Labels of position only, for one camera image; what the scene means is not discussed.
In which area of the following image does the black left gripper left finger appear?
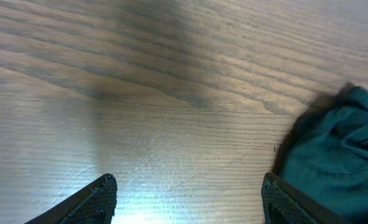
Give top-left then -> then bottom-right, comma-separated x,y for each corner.
25,174 -> 117,224

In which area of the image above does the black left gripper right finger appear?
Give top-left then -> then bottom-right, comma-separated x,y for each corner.
261,172 -> 350,224

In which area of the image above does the black garment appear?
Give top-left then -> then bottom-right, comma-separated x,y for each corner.
274,85 -> 368,223

